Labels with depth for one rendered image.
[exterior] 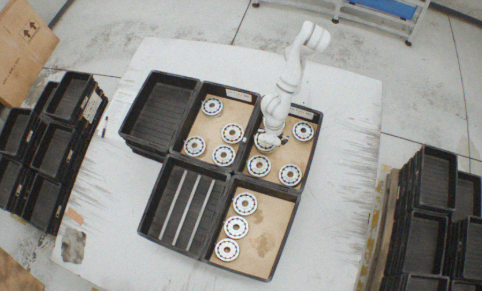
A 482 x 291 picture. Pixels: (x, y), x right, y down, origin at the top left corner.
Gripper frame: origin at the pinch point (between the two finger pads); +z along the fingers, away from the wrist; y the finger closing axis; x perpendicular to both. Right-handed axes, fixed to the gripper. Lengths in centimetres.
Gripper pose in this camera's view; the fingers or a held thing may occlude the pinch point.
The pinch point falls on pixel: (273, 142)
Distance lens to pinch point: 151.0
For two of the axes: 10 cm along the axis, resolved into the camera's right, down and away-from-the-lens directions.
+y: -9.5, -2.7, 1.7
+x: -3.2, 8.7, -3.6
